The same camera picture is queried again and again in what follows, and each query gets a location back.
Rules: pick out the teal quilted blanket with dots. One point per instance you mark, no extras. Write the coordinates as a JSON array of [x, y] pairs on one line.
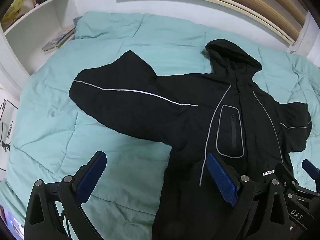
[[57, 135]]

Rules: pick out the white printed bag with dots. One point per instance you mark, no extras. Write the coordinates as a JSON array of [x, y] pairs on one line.
[[7, 130]]

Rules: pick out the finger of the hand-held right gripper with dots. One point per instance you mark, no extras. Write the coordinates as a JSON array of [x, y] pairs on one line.
[[285, 175], [310, 168]]

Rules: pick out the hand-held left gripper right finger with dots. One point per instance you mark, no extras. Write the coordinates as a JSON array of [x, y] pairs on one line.
[[221, 180]]

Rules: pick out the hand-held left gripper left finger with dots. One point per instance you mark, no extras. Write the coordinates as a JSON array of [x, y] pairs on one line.
[[91, 177]]

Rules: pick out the white shelf unit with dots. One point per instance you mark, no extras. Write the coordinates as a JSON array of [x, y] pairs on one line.
[[37, 35]]

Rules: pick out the purple patterned object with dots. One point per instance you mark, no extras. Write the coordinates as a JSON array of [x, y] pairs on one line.
[[11, 222]]

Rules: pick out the black hooded jacket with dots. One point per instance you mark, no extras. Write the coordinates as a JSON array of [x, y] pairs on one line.
[[190, 130]]

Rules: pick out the yellow-green plush toy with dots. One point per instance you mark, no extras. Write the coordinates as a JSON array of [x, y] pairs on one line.
[[13, 8]]

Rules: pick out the stack of books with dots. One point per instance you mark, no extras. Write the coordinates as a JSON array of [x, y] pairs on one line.
[[58, 41]]

